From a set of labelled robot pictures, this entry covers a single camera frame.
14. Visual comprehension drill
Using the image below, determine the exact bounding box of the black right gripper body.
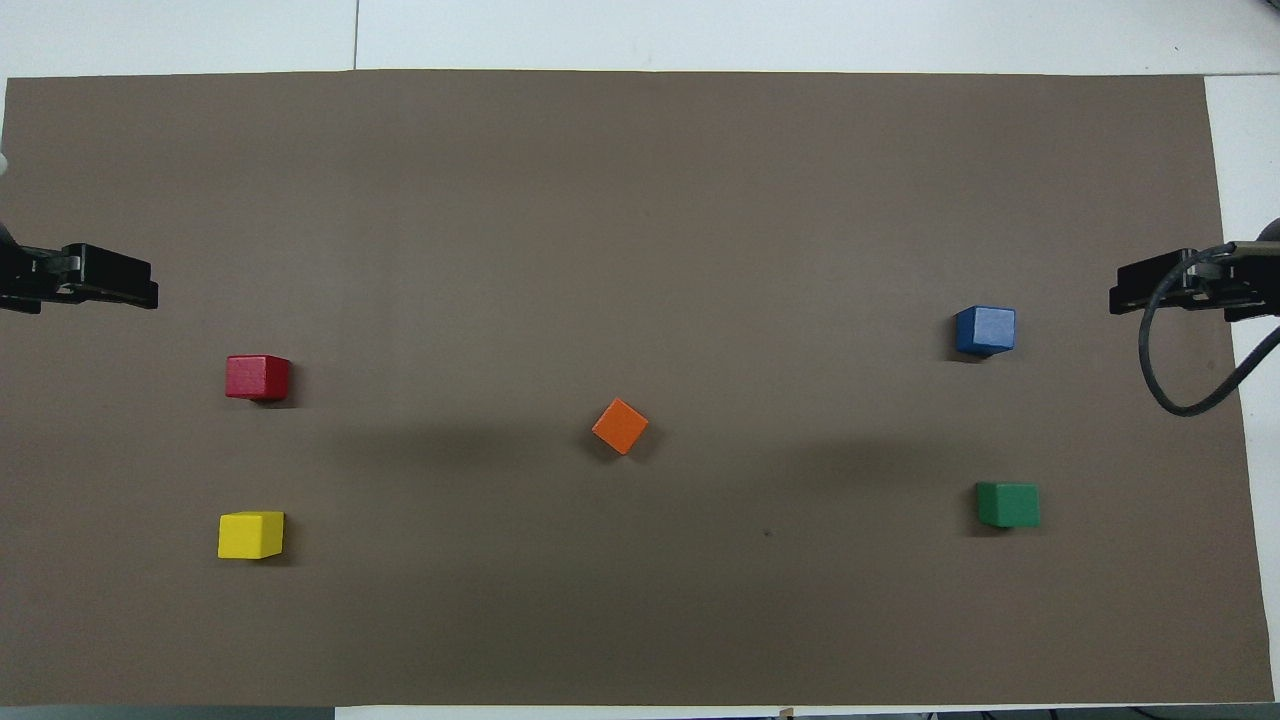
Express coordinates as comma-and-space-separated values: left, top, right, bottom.
1195, 215, 1280, 323

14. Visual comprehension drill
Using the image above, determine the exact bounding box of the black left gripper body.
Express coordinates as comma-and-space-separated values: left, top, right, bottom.
0, 225, 67, 314

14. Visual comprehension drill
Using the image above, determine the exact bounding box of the red wooden block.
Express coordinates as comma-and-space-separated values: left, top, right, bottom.
225, 354, 292, 402

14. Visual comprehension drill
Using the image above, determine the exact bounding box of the blue wooden block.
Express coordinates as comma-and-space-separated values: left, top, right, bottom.
954, 305, 1017, 358

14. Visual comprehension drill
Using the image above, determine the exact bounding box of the green wooden block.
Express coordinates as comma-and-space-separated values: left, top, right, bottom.
975, 481, 1041, 529

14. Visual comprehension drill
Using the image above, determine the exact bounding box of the yellow wooden block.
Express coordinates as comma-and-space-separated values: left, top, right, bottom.
217, 510, 286, 561

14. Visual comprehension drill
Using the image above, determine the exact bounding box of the orange wooden block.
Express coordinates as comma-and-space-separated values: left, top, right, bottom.
591, 397, 650, 457

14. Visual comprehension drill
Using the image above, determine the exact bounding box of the brown table mat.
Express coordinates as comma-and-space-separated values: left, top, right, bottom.
0, 70, 1276, 707

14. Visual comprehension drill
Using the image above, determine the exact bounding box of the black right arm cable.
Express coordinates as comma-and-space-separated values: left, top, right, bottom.
1138, 243, 1280, 418

